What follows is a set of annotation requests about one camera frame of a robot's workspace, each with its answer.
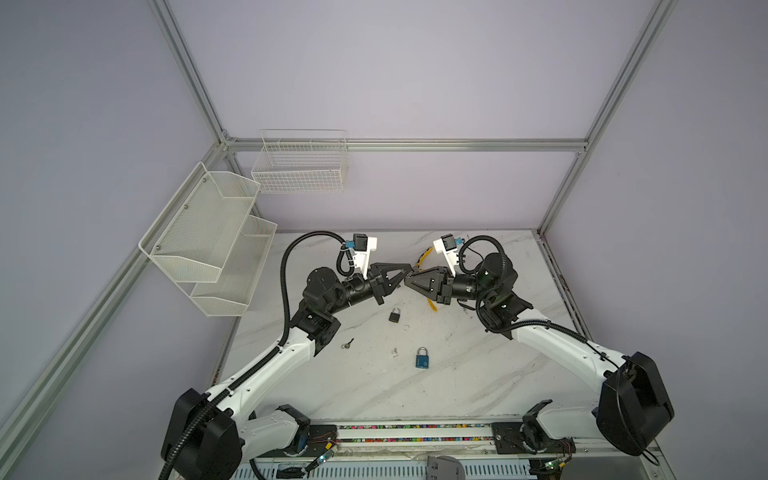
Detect yellow black pliers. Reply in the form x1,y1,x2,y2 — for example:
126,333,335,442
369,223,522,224
413,246,434,272

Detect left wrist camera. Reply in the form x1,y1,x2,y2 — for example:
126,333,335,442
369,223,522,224
343,233,378,279

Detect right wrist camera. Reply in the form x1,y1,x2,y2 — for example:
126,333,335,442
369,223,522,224
433,234,464,276

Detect white wire basket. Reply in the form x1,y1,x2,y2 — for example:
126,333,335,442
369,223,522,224
251,129,348,194

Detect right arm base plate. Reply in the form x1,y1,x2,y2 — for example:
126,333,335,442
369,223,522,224
491,421,576,456

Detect front aluminium rail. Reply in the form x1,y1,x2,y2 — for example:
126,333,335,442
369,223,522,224
157,415,678,480

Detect aluminium frame structure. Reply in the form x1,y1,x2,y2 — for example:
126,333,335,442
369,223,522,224
0,0,679,463

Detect blue padlock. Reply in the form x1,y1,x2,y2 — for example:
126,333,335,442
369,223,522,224
415,347,429,369

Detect grey object at front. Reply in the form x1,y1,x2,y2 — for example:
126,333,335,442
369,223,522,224
426,455,466,480

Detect black padlock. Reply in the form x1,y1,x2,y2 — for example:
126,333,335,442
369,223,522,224
388,307,401,324

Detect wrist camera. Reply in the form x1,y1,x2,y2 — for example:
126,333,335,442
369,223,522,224
433,234,464,276
343,233,378,279

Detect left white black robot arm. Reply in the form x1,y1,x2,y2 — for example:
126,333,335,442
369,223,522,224
159,263,412,479

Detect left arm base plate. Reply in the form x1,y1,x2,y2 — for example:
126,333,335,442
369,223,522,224
298,424,338,458

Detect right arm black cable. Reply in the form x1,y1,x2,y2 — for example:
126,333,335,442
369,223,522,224
457,235,661,466

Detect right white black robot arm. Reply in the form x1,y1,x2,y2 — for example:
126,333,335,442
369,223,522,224
405,253,674,456

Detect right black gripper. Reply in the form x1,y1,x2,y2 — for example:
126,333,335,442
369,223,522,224
405,266,493,309

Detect left black corrugated cable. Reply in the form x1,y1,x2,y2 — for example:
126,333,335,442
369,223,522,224
157,230,355,480

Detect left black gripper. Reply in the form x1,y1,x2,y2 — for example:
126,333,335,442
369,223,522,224
327,263,411,316

